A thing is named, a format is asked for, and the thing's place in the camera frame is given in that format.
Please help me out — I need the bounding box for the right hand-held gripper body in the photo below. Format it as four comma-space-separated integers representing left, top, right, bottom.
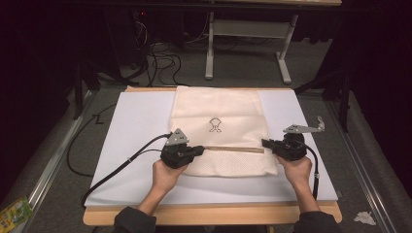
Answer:
274, 123, 323, 162

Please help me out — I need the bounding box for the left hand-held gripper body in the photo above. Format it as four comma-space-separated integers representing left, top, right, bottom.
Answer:
159, 128, 196, 170

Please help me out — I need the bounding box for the cream mesh laundry bag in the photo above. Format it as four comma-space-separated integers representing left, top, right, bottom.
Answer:
168, 84, 280, 179

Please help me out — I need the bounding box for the person's right hand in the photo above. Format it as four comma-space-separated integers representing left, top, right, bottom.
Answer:
276, 155, 314, 190

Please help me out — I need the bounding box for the person's left hand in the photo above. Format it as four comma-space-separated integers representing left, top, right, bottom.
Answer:
152, 159, 189, 197

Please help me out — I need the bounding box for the white foam mat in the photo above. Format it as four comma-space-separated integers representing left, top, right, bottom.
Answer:
84, 89, 339, 208

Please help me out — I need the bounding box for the black stand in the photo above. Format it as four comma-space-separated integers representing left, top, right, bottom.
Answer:
293, 62, 355, 134
70, 59, 131, 121

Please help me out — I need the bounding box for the crumpled white tissue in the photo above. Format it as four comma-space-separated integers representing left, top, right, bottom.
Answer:
353, 211, 378, 227

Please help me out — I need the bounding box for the green printed packet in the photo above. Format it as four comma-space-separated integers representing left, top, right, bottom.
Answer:
0, 195, 35, 233

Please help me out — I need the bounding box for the right hand-held gripper cable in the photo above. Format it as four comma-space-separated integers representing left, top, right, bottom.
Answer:
299, 140, 322, 201

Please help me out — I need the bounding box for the hand-held gripper cable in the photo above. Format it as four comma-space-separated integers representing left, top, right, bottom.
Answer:
81, 132, 173, 208
299, 140, 322, 201

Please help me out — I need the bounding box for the left hand-held gripper cable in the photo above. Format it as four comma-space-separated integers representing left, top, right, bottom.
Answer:
81, 132, 173, 208

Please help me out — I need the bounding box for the metal floor rail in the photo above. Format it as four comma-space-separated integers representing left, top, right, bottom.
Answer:
9, 90, 95, 233
325, 99, 391, 233

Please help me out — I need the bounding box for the bundle of black cables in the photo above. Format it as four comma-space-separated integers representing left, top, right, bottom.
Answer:
129, 18, 192, 88

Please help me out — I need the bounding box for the black floor cable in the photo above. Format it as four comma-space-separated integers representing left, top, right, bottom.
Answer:
66, 103, 118, 178

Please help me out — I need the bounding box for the white metal desk frame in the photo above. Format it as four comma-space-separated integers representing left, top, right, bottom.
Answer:
204, 0, 343, 85

